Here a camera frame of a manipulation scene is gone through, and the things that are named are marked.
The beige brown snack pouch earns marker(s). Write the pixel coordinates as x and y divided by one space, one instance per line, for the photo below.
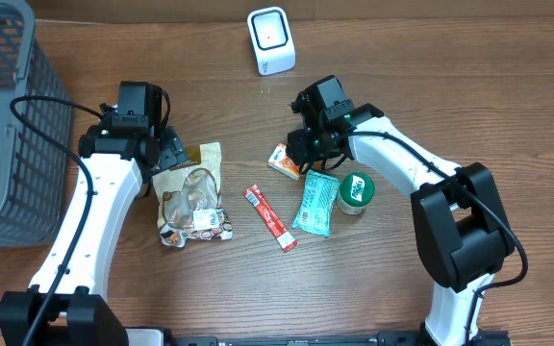
190 199

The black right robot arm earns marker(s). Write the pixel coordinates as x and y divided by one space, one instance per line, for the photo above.
462 233

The green lid jar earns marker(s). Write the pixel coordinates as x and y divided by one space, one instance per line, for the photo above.
355 193

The white barcode scanner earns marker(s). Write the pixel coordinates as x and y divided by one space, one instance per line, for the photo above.
271 40

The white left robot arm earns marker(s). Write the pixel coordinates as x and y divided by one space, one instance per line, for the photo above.
66 300

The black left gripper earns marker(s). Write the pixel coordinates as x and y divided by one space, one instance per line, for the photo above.
172 150

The orange Kleenex tissue pack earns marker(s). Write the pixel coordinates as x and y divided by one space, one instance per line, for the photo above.
280 161

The grey plastic mesh basket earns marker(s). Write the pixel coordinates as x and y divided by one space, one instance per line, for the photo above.
32 171

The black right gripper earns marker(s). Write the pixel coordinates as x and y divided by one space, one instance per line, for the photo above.
301 151

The red white snack packet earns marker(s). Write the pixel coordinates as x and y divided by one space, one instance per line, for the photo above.
274 224

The teal tissue pack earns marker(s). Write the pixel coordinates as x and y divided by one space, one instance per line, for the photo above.
319 196

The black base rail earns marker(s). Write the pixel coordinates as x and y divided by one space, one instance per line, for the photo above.
306 340

